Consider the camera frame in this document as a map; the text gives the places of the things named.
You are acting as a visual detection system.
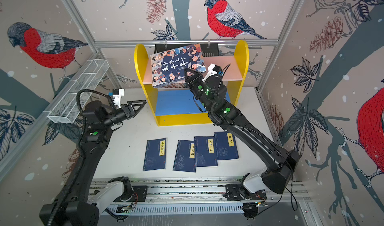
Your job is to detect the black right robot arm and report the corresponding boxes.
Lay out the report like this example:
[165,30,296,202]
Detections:
[185,66,301,196]

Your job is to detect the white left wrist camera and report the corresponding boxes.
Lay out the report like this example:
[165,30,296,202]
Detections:
[109,89,125,109]

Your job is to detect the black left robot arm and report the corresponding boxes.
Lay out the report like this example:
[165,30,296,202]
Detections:
[39,89,147,226]

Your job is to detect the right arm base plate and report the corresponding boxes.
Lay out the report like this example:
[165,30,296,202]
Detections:
[223,184,267,201]

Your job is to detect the yellow pink blue bookshelf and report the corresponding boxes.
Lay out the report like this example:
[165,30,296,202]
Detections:
[134,40,250,127]

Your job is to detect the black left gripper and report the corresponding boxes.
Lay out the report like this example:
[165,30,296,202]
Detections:
[103,101,147,128]

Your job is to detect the colourful illustrated thick book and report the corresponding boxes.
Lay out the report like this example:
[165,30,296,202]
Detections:
[150,44,206,88]

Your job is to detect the white wire mesh basket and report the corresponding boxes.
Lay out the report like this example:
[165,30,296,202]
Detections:
[47,58,110,124]

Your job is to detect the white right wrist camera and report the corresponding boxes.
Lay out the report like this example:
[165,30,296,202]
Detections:
[203,64,223,82]

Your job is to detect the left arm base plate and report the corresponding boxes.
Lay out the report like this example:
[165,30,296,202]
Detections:
[114,186,148,203]

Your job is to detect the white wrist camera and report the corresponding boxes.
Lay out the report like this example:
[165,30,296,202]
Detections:
[109,89,125,109]
[203,64,223,82]

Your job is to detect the horizontal aluminium frame bar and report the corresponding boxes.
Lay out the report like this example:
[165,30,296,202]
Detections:
[94,39,281,49]

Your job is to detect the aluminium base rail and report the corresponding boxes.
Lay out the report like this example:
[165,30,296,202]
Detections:
[108,179,312,218]

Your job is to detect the blue book yellow label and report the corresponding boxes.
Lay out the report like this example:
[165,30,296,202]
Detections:
[194,136,218,168]

